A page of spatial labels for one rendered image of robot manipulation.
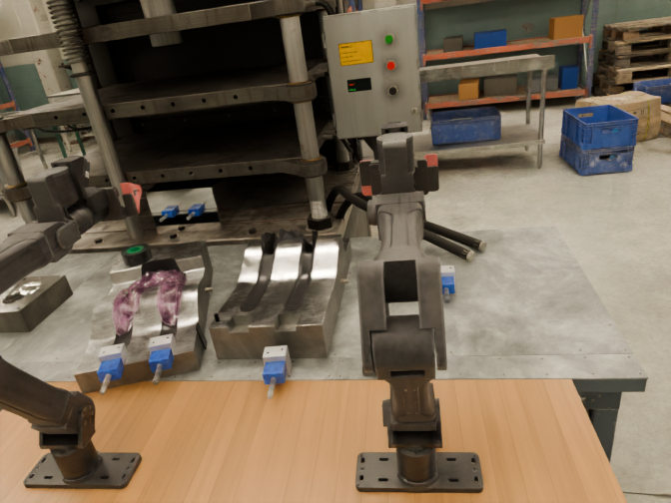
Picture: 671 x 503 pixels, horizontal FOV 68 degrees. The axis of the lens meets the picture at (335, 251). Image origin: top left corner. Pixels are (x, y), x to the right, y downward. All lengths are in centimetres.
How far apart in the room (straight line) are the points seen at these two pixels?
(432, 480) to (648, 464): 131
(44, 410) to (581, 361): 97
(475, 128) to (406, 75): 300
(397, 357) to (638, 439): 167
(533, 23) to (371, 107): 594
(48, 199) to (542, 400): 95
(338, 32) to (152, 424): 127
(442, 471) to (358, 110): 124
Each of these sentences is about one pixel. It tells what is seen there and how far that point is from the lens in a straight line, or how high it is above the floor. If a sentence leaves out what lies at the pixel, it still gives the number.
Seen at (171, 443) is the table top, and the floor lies 80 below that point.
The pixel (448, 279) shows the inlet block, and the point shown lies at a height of 84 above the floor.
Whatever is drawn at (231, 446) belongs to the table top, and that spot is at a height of 80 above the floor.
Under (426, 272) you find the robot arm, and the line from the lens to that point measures 54.
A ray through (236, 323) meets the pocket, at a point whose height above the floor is 87.
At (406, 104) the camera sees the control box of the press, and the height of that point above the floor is 117.
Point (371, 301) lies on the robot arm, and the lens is 54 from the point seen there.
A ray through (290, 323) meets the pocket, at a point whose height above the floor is 86.
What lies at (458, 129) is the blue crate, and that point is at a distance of 471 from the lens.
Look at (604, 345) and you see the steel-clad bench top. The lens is 119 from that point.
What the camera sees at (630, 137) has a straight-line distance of 463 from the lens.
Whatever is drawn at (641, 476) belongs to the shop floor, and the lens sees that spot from 205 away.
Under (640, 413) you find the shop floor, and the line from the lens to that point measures 226.
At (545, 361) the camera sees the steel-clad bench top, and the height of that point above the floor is 80.
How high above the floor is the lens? 149
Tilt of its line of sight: 26 degrees down
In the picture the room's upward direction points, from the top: 8 degrees counter-clockwise
